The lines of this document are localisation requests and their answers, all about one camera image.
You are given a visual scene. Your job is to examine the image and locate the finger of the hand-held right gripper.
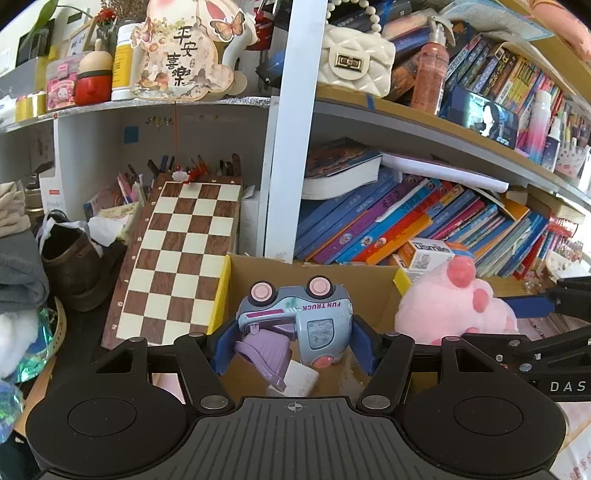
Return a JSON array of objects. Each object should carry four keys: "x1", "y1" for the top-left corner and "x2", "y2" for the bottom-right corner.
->
[
  {"x1": 505, "y1": 276, "x2": 591, "y2": 320},
  {"x1": 461, "y1": 324, "x2": 591, "y2": 378}
]

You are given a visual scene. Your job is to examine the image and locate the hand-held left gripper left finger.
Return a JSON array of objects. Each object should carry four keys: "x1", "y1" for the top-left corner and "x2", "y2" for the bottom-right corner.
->
[{"x1": 89, "y1": 319, "x2": 242, "y2": 415}]

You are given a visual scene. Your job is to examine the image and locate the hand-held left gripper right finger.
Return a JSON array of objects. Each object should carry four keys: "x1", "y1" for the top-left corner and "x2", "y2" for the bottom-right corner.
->
[{"x1": 352, "y1": 314, "x2": 502, "y2": 413}]

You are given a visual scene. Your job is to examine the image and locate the blue and pink toy truck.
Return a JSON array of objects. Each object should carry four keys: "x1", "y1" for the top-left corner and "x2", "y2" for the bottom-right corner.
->
[{"x1": 233, "y1": 275, "x2": 354, "y2": 393}]

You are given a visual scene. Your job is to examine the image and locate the white wall charger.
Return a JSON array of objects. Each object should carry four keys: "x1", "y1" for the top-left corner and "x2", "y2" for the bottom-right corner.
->
[{"x1": 266, "y1": 359, "x2": 320, "y2": 398}]

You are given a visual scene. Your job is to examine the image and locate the cardboard box with yellow rim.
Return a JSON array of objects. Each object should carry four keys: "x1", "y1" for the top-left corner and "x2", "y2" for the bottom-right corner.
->
[{"x1": 208, "y1": 252, "x2": 417, "y2": 400}]

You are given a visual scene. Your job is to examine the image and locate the pink plush toy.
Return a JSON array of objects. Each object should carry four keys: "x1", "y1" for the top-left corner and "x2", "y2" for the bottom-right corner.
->
[{"x1": 393, "y1": 255, "x2": 520, "y2": 346}]

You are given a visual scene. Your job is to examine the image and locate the brown and cream chessboard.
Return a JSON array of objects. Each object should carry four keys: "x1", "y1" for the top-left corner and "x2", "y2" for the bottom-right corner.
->
[{"x1": 101, "y1": 177, "x2": 242, "y2": 350}]

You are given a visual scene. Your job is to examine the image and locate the orange and white medicine box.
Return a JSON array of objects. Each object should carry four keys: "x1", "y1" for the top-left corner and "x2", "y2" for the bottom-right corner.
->
[{"x1": 397, "y1": 237, "x2": 474, "y2": 282}]

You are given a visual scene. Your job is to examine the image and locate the slim white box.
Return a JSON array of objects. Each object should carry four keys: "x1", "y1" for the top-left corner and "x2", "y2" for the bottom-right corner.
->
[{"x1": 239, "y1": 186, "x2": 262, "y2": 257}]

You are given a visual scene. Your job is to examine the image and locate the row of leaning colourful books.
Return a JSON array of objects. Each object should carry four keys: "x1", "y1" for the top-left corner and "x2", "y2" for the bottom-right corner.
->
[{"x1": 295, "y1": 165, "x2": 551, "y2": 278}]

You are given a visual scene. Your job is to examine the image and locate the pink and white pen holder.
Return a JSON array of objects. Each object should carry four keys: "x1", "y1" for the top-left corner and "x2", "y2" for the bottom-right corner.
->
[{"x1": 553, "y1": 147, "x2": 590, "y2": 179}]

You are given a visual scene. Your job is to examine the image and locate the dark blue spray bottle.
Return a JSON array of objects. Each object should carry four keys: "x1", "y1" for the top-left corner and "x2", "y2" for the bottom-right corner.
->
[{"x1": 542, "y1": 115, "x2": 564, "y2": 172}]

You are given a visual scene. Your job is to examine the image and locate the white plastic bag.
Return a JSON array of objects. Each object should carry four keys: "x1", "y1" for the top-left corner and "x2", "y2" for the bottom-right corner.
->
[{"x1": 87, "y1": 216, "x2": 128, "y2": 248}]

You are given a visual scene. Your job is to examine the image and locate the brown leather shoe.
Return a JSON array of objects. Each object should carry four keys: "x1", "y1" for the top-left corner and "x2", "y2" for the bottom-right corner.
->
[{"x1": 40, "y1": 212, "x2": 128, "y2": 313}]

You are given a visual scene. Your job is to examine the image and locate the pink gradient bottle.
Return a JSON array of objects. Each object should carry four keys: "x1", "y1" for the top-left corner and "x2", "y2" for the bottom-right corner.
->
[{"x1": 523, "y1": 89, "x2": 553, "y2": 160}]

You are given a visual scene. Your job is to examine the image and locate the stack of white papers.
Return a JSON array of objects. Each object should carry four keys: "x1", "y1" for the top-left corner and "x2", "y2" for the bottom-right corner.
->
[{"x1": 380, "y1": 152, "x2": 509, "y2": 194}]

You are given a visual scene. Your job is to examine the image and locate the thick dark-covered book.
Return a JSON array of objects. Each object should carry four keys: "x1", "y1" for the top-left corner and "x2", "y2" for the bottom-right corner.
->
[{"x1": 302, "y1": 137, "x2": 383, "y2": 200}]

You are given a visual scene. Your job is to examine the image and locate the iridescent green bag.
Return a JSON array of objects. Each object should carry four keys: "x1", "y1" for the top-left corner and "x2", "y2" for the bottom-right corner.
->
[{"x1": 16, "y1": 308, "x2": 59, "y2": 385}]

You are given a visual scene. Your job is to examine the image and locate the bunch of pens and brushes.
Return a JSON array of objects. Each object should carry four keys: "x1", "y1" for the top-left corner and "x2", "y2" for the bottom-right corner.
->
[{"x1": 117, "y1": 153, "x2": 243, "y2": 204}]

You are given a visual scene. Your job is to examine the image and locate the white fluffy cloth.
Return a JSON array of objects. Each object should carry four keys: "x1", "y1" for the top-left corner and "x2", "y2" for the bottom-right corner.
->
[{"x1": 0, "y1": 313, "x2": 40, "y2": 380}]

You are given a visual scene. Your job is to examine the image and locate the grey folded cloth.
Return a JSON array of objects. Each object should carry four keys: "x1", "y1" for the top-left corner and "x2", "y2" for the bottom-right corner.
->
[{"x1": 0, "y1": 230, "x2": 49, "y2": 319}]

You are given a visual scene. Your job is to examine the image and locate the white paper carton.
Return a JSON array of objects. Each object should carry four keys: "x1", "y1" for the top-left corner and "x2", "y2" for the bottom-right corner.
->
[{"x1": 39, "y1": 161, "x2": 70, "y2": 223}]

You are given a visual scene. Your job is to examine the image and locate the row of upright comic books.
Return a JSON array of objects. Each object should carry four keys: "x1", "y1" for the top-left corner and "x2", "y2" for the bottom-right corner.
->
[{"x1": 443, "y1": 34, "x2": 562, "y2": 121}]

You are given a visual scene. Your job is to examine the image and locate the pink spray bottle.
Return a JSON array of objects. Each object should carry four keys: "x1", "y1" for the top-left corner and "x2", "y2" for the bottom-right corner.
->
[{"x1": 409, "y1": 16, "x2": 451, "y2": 116}]

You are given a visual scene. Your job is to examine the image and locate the pink cushion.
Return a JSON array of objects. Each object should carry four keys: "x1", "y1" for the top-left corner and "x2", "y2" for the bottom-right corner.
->
[{"x1": 530, "y1": 0, "x2": 588, "y2": 52}]

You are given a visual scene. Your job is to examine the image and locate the white quilted handbag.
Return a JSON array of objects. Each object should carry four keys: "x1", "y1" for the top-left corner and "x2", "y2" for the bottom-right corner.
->
[{"x1": 318, "y1": 0, "x2": 397, "y2": 99}]

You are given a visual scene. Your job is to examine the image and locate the red round doll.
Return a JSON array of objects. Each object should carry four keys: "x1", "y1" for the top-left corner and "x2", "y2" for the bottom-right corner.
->
[{"x1": 73, "y1": 39, "x2": 114, "y2": 106}]

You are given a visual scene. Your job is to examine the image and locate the white bottle with yellow label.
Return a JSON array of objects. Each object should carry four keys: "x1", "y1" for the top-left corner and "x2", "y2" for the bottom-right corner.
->
[{"x1": 110, "y1": 23, "x2": 144, "y2": 102}]

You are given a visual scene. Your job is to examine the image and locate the rabbit paper decoration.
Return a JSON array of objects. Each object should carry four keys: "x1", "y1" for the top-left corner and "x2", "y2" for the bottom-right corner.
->
[{"x1": 130, "y1": 0, "x2": 257, "y2": 101}]

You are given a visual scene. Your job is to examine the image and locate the pink printed box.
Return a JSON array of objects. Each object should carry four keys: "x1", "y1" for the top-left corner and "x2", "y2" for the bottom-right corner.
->
[{"x1": 45, "y1": 57, "x2": 84, "y2": 112}]

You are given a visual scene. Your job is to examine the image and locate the white shelf post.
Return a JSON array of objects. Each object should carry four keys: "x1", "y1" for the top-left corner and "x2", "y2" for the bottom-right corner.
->
[{"x1": 263, "y1": 0, "x2": 330, "y2": 264}]

